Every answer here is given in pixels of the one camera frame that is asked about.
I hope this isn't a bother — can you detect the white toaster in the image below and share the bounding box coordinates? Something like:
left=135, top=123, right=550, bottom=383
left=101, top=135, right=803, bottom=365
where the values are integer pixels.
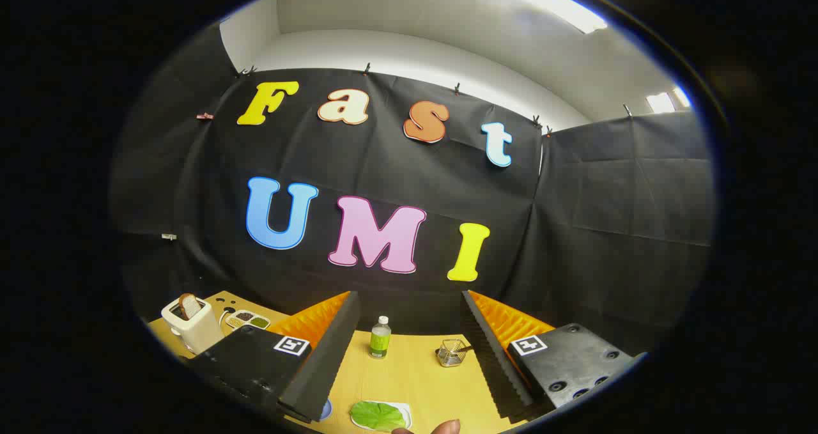
left=161, top=297, right=226, bottom=356

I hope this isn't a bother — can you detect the small ceiling light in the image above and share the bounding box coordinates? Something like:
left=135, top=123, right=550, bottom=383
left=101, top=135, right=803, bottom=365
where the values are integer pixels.
left=645, top=88, right=692, bottom=114

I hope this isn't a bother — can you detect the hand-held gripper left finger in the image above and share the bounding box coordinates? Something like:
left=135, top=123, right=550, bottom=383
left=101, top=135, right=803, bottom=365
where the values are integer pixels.
left=189, top=290, right=362, bottom=424

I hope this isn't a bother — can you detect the white divided seasoning tray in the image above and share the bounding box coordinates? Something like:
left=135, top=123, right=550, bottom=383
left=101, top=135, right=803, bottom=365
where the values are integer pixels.
left=224, top=310, right=272, bottom=330

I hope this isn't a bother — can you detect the white square plate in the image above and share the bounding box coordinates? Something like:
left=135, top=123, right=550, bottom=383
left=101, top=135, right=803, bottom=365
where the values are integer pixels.
left=350, top=401, right=413, bottom=432

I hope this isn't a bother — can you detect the green lettuce leaf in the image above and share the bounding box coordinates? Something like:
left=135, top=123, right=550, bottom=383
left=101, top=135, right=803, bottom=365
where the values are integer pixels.
left=350, top=401, right=407, bottom=432

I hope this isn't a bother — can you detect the metal wire basket holder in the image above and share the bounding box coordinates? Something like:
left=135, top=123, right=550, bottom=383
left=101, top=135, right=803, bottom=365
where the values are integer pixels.
left=438, top=338, right=468, bottom=368

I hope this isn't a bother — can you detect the green label plastic bottle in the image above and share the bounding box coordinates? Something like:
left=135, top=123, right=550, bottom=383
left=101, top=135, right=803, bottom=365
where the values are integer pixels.
left=369, top=316, right=392, bottom=359

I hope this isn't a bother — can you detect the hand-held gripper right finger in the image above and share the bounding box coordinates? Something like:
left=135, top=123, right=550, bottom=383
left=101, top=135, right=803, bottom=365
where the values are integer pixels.
left=460, top=289, right=647, bottom=422

